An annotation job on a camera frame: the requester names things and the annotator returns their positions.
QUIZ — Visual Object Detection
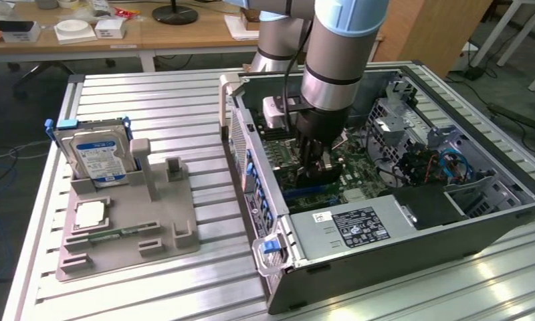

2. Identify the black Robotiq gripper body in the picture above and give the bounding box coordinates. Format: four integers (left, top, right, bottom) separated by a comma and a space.
293, 107, 351, 148

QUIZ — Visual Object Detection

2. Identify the black graphics card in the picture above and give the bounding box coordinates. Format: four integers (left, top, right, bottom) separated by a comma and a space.
293, 160, 343, 191

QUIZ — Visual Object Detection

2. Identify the CPU socket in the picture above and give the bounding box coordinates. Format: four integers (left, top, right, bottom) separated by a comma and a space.
284, 138, 300, 163

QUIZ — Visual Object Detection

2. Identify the installed green RAM stick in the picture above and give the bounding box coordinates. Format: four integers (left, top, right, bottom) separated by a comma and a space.
273, 159, 343, 177

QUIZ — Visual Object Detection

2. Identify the green motherboard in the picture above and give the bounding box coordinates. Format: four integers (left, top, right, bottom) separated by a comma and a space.
248, 112, 396, 215

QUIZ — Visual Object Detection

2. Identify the perforated metal drive cage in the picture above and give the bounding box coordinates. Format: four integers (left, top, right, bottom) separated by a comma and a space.
364, 80, 428, 175

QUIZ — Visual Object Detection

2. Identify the grey power supply unit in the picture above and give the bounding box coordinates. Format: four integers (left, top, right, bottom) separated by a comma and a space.
288, 195, 419, 262

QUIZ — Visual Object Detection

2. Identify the blue case release tab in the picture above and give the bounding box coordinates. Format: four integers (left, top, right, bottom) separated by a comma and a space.
257, 233, 281, 258

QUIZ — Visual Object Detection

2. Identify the black plastic shroud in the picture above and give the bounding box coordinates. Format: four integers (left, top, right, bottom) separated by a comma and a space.
389, 185, 470, 231

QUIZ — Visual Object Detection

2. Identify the white paper stack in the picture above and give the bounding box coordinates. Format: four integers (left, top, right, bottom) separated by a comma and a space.
224, 13, 261, 41

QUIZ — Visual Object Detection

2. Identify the brown cardboard box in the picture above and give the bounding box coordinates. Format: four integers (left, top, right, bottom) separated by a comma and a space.
240, 8, 263, 31

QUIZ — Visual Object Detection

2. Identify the dark grey open PC case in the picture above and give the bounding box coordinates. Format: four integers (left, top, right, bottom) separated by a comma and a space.
217, 63, 535, 315

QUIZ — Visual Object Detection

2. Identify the black power adapter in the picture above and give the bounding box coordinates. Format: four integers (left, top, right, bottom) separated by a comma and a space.
463, 66, 487, 81

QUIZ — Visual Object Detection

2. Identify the wooden cabinet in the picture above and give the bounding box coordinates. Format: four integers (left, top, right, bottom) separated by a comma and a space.
376, 0, 494, 80

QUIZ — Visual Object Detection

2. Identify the white floor device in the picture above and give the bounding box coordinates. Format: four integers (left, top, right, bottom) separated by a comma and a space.
458, 41, 480, 73

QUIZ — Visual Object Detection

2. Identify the metal disk bay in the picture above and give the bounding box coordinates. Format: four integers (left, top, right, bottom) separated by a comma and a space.
443, 173, 523, 220

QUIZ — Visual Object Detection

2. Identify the grey plastic parts rack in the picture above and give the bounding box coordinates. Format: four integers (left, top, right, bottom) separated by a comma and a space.
54, 137, 202, 282

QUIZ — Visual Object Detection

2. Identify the black floor stand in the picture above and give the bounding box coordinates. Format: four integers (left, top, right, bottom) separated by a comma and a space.
486, 100, 535, 136

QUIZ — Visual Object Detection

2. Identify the hard disk in blue caddy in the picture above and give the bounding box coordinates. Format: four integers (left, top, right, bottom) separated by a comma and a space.
44, 113, 137, 191

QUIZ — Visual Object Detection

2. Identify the black round lamp base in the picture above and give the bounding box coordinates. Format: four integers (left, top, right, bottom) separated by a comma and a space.
150, 0, 200, 26

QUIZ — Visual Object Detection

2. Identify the loose green RAM stick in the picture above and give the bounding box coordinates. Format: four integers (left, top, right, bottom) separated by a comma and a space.
86, 225, 148, 243

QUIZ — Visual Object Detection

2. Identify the silver CPU chip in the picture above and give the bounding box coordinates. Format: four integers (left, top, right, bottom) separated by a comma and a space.
73, 202, 106, 228

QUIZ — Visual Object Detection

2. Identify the red packet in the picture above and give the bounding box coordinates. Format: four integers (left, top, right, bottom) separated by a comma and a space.
114, 8, 141, 21

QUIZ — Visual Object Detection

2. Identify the small white labelled box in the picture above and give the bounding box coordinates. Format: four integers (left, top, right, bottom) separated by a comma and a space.
93, 18, 128, 39

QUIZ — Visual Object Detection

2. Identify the white round container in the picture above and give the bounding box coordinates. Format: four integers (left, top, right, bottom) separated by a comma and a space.
53, 19, 98, 44

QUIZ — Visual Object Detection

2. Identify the long wooden desk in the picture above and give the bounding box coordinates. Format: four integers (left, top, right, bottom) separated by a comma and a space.
0, 0, 384, 73

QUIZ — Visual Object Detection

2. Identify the black chair base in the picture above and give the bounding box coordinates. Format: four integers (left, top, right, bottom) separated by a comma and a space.
8, 58, 117, 100

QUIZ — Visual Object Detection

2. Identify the white box with black top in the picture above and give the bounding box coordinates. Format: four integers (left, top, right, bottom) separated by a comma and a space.
0, 20, 41, 43

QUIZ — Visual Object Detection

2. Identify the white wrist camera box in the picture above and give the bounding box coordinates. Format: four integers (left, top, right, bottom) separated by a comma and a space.
261, 96, 297, 130

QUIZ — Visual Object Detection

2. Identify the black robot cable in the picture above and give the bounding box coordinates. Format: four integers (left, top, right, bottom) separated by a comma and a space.
281, 18, 316, 130

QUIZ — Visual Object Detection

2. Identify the black power wire bundle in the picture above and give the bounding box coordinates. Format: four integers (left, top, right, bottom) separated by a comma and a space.
399, 152, 431, 187

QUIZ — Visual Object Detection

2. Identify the red wire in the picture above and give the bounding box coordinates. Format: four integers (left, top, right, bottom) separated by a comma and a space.
423, 150, 441, 184

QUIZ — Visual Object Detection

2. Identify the blue data wire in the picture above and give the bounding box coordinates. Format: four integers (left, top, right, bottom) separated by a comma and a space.
439, 146, 475, 185

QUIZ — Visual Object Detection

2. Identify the white table frame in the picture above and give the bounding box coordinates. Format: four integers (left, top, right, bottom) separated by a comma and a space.
470, 0, 535, 91

